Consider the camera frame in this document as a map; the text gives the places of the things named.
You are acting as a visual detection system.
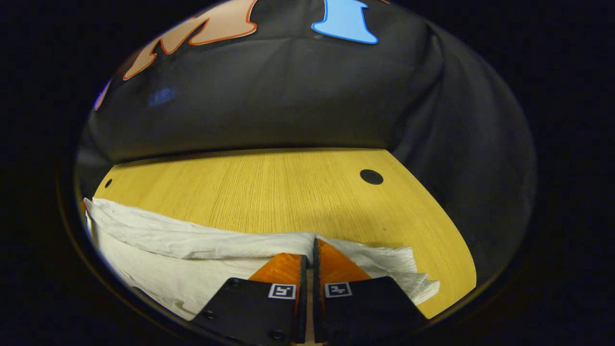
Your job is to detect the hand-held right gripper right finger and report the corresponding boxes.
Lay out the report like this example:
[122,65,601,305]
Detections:
[312,237,429,345]

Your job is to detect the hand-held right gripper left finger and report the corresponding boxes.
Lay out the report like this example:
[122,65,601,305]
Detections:
[191,253,308,345]

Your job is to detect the white jeans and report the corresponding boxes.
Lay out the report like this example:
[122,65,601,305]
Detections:
[84,197,440,321]

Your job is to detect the black backdrop cloth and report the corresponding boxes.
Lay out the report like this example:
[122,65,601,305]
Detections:
[74,0,536,284]

